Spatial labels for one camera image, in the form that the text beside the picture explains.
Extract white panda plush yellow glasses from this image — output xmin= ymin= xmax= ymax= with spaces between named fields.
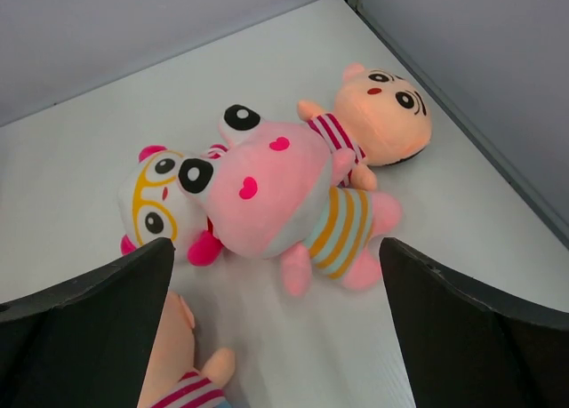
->
xmin=117 ymin=145 xmax=223 ymax=267

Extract peach boy plush striped shirt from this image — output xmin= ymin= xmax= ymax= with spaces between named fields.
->
xmin=138 ymin=291 xmax=236 ymax=407

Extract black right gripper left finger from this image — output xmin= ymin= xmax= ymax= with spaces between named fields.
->
xmin=1 ymin=238 xmax=174 ymax=408

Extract peach boy plush blue pants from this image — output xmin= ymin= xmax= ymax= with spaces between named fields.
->
xmin=297 ymin=63 xmax=432 ymax=190

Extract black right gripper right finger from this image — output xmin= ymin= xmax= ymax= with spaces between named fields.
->
xmin=380 ymin=238 xmax=568 ymax=407

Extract pink hippo plush striped shirt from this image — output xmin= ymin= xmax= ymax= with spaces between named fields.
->
xmin=177 ymin=104 xmax=402 ymax=296

